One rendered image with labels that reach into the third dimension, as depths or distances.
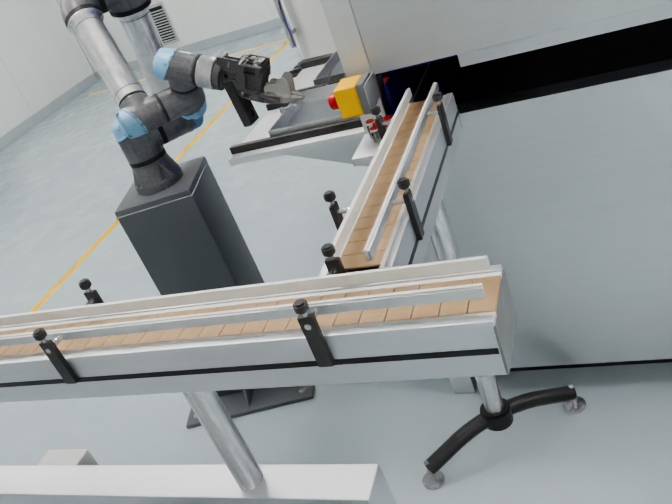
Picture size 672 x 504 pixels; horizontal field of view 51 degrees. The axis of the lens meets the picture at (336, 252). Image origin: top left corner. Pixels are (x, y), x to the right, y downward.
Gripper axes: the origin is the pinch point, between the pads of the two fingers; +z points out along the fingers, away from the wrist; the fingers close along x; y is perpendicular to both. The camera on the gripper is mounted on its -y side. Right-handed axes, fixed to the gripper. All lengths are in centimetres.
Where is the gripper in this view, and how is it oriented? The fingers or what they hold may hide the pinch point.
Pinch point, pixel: (299, 99)
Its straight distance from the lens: 167.8
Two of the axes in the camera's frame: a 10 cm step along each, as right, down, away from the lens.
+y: 0.9, -7.9, -6.1
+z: 9.6, 2.3, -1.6
